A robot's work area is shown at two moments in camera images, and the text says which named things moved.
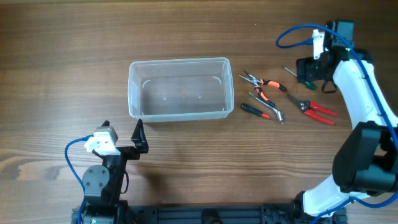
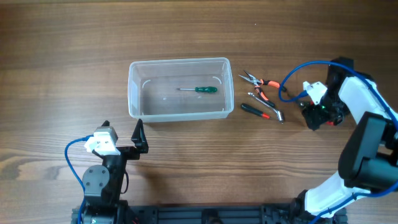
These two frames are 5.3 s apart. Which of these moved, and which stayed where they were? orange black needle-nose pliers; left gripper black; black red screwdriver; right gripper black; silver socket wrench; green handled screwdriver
Moved: green handled screwdriver; right gripper black
Stayed: silver socket wrench; orange black needle-nose pliers; left gripper black; black red screwdriver
